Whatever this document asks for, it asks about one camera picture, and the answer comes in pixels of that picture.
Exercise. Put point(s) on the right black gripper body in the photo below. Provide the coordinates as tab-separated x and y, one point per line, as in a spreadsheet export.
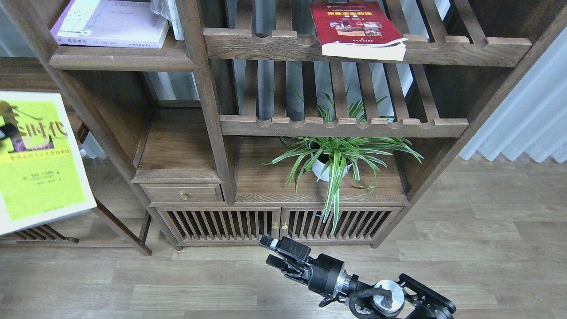
324	275

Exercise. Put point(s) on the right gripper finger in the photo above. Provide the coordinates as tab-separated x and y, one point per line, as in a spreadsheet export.
270	243
285	264

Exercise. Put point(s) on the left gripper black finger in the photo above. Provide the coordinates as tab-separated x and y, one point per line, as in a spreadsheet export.
8	131

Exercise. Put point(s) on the yellow green paperback book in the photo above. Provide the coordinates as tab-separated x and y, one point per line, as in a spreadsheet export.
41	170

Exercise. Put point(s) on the white lavender paperback book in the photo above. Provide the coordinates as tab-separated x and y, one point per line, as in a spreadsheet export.
110	23

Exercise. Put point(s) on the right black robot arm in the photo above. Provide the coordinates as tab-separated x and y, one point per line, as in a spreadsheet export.
385	299

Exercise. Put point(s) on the white object on upper shelf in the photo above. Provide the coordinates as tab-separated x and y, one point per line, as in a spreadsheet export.
169	10

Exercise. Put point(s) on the right slatted cabinet door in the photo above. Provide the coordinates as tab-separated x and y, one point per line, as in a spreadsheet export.
355	226

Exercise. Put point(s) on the white plant pot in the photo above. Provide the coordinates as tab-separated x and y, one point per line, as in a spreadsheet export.
323	165

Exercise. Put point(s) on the dark wooden bookshelf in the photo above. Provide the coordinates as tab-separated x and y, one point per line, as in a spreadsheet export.
207	110

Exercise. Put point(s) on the wooden side table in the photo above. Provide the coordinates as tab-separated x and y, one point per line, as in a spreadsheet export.
28	74

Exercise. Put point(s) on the small wooden drawer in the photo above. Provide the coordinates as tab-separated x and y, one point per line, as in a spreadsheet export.
183	192

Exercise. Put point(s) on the red paperback book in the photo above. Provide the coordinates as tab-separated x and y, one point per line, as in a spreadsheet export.
358	30

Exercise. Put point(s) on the white curtain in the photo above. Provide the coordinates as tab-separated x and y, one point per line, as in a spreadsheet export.
533	118

